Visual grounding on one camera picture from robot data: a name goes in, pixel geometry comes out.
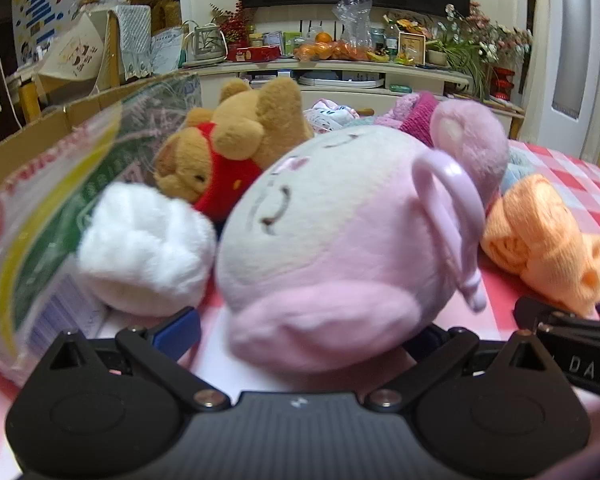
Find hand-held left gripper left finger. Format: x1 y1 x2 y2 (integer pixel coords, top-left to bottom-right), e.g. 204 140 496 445
45 306 232 413

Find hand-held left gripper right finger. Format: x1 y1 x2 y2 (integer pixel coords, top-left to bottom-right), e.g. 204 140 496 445
364 325 565 413

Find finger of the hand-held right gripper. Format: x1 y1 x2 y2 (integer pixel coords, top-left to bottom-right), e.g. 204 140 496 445
514 296 600 333

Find orange cloth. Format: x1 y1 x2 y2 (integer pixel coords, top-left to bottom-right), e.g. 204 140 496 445
480 174 600 318

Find white fluffy plush toy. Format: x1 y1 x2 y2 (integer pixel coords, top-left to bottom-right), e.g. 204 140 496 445
77 181 217 318

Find pink round plush toy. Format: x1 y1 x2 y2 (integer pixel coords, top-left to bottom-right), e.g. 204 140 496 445
215 99 511 376

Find magenta fuzzy knitted sock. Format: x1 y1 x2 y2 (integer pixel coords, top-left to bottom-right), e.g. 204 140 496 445
373 91 442 150

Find brown bear plush red shirt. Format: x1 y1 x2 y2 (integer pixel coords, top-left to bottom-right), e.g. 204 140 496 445
152 77 315 221

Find white patterned sock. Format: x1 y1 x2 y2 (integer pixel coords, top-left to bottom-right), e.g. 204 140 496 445
304 99 376 133

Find light blue plush toy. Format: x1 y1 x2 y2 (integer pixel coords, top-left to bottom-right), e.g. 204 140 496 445
500 150 536 201

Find red white checkered tablecloth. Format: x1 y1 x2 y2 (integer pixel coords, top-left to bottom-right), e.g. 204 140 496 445
0 139 600 480

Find printed plastic bag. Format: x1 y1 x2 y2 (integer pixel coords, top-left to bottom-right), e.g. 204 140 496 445
0 77 203 386

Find stack of flat books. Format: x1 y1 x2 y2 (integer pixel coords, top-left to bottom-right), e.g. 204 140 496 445
480 95 523 111

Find red glass vase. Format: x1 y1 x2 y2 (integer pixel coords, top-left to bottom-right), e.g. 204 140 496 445
492 66 516 102

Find white standing air conditioner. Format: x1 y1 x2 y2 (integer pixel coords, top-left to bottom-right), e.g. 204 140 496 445
522 0 600 161

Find potted green plant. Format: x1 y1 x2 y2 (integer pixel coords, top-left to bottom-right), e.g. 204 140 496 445
425 25 496 101

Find wooden dining table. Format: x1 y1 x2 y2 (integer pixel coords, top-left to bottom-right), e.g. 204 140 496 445
5 69 43 126

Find pink white flower bouquet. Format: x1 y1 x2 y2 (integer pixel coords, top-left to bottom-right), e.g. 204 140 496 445
445 2 533 63

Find white printed paper bag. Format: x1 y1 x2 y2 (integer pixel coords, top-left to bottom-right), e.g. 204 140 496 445
150 27 186 75

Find cream television cabinet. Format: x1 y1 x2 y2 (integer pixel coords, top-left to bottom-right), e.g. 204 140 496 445
182 57 526 126

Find light wooden chair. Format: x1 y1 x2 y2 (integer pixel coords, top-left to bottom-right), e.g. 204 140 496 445
87 4 153 87

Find flat red box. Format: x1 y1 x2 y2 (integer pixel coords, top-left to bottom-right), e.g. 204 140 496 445
227 45 282 62

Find white flat tray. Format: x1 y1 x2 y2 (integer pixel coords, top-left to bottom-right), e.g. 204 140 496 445
299 71 385 88

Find glass kettle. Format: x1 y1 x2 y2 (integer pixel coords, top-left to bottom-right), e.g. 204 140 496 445
182 22 228 63

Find beige printed tote bag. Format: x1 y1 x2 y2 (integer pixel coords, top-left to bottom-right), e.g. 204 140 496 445
37 10 111 81

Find red berry branches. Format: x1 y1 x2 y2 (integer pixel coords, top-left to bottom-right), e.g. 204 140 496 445
210 0 256 43

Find pile of oranges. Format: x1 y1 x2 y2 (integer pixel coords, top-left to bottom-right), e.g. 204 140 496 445
294 32 371 61

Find clear plastic bag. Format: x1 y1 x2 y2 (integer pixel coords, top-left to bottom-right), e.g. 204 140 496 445
332 0 373 51

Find wooden picture frame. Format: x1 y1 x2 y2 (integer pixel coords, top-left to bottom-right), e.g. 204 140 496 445
397 31 427 66

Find wall poster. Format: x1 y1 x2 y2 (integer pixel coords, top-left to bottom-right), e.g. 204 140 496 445
11 0 118 66

